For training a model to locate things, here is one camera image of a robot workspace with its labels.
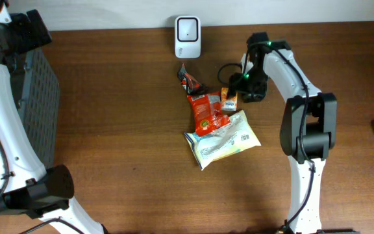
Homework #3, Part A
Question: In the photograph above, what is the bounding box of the orange tissue pack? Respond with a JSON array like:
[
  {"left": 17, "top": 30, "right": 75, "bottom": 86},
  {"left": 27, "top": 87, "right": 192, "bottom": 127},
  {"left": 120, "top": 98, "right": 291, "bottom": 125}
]
[{"left": 221, "top": 87, "right": 238, "bottom": 111}]

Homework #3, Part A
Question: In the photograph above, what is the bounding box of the red snack bag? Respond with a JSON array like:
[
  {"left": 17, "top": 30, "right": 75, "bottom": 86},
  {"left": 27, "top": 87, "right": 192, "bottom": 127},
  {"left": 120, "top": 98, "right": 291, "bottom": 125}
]
[{"left": 187, "top": 92, "right": 231, "bottom": 137}]

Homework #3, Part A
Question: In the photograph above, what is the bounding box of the black red snack wrapper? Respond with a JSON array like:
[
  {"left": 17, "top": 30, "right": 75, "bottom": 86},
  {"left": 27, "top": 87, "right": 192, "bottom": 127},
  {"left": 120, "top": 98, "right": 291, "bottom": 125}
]
[{"left": 177, "top": 63, "right": 207, "bottom": 96}]

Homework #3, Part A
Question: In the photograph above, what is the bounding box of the yellow white snack bag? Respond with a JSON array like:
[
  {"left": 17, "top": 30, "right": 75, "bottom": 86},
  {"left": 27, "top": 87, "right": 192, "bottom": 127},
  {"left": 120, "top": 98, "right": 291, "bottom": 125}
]
[{"left": 184, "top": 110, "right": 261, "bottom": 170}]

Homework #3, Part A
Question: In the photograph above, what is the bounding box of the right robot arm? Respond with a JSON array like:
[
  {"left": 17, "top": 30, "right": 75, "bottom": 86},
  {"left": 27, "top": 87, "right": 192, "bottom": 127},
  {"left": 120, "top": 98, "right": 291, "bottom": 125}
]
[{"left": 229, "top": 32, "right": 338, "bottom": 233}]

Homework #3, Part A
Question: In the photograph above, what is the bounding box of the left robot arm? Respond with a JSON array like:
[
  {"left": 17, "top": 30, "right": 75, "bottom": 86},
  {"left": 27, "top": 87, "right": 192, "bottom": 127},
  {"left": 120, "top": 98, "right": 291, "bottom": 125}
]
[{"left": 0, "top": 1, "right": 106, "bottom": 233}]

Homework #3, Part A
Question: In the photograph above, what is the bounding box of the white barcode scanner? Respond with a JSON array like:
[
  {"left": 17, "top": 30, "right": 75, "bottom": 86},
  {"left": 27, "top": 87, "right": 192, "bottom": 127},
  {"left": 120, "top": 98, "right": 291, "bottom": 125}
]
[{"left": 174, "top": 16, "right": 201, "bottom": 59}]

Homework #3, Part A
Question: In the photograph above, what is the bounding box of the grey plastic basket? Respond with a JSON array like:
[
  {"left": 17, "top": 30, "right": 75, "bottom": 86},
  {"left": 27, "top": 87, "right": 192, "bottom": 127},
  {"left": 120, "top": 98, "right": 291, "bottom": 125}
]
[{"left": 10, "top": 48, "right": 60, "bottom": 169}]

